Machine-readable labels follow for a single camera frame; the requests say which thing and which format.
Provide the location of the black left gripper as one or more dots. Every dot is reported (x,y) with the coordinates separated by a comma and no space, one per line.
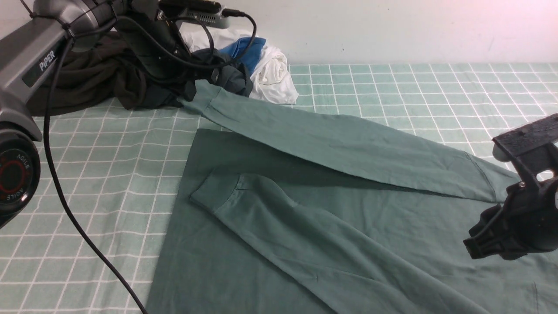
(158,46)

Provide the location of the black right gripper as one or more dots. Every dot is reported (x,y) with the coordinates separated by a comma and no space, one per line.
(527,221)

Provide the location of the green long-sleeve top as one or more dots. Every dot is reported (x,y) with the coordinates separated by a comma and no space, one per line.
(292,212)

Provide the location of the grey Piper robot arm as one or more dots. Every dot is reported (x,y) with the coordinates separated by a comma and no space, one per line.
(32,57)

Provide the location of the dark teal crumpled garment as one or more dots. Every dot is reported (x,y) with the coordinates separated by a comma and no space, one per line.
(234,78)

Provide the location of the blue crumpled garment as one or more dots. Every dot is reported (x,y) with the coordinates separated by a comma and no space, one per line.
(253,54)

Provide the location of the dark olive crumpled garment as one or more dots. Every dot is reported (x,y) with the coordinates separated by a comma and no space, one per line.
(108,70)

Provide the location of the white crumpled garment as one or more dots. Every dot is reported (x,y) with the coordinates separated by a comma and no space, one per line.
(271,78)

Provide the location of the green checked table cloth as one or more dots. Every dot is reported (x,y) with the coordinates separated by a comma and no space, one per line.
(120,170)

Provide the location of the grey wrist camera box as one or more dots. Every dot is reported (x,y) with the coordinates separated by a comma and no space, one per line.
(208,12)

